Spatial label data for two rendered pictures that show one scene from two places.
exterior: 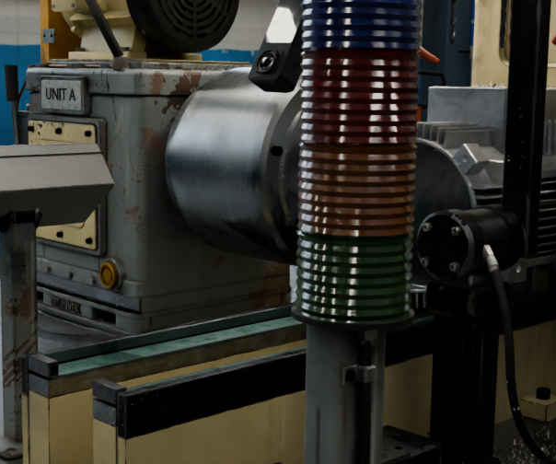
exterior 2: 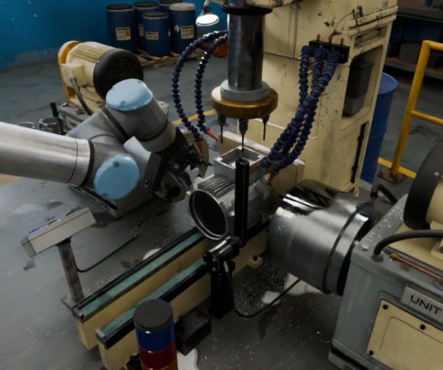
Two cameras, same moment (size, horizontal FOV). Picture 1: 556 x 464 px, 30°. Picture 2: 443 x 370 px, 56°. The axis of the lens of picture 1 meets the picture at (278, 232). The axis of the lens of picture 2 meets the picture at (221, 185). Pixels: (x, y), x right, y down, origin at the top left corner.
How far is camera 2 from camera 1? 0.59 m
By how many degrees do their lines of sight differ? 24
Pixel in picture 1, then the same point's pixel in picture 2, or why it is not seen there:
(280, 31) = (151, 169)
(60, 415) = (86, 326)
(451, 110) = (221, 170)
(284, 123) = not seen: hidden behind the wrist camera
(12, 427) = (73, 297)
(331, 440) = not seen: outside the picture
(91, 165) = (86, 217)
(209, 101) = (133, 143)
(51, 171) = (71, 227)
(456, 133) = (220, 192)
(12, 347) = (69, 278)
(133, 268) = not seen: hidden behind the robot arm
